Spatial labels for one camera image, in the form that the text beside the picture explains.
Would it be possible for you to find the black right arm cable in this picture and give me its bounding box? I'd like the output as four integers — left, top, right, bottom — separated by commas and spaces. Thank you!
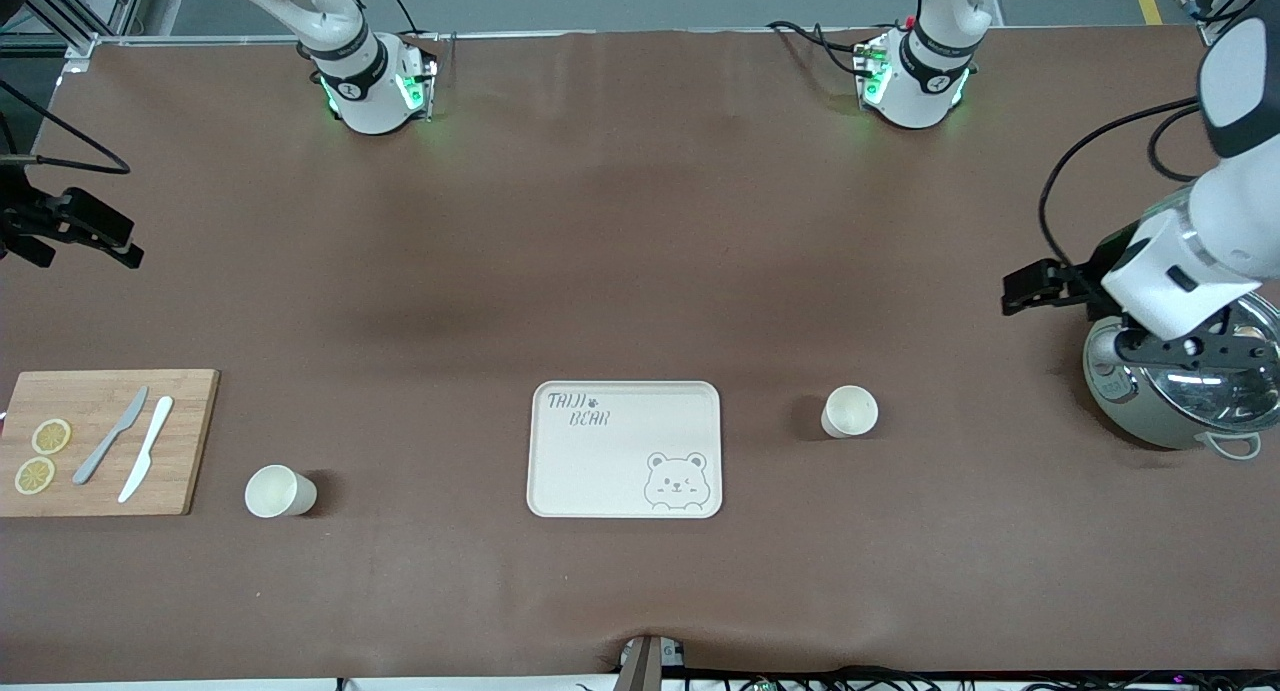
0, 79, 132, 176

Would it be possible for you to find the aluminium frame profile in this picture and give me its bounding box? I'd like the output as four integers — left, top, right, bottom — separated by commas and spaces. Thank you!
18, 0, 153, 64
1165, 0, 1280, 46

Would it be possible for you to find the white plastic cup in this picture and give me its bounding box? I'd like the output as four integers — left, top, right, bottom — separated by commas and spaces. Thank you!
244, 464, 319, 519
821, 385, 880, 440

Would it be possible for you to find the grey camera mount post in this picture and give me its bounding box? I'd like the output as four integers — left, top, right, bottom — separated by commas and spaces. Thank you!
618, 633, 687, 691

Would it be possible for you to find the beige bear print tray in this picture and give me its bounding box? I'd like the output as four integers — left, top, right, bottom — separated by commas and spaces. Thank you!
526, 380, 723, 520

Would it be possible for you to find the bamboo cutting board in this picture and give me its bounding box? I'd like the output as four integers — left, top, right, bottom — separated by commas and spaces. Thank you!
0, 369, 221, 518

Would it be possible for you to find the black base cable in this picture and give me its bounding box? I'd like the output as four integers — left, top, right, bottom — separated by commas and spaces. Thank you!
374, 0, 443, 40
766, 19, 886, 78

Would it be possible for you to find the grey plastic knife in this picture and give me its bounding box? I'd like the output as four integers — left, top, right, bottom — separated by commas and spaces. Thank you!
72, 385, 150, 486

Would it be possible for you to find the black left base cable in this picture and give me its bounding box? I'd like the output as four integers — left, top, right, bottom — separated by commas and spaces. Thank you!
766, 19, 886, 78

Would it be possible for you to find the white plastic knife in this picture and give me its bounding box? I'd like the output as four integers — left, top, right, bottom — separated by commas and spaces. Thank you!
118, 396, 175, 504

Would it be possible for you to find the black right base cable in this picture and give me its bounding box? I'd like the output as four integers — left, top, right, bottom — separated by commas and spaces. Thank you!
374, 0, 443, 40

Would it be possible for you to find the silver green rice cooker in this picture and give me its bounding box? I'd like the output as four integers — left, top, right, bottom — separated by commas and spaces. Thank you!
1082, 289, 1280, 461

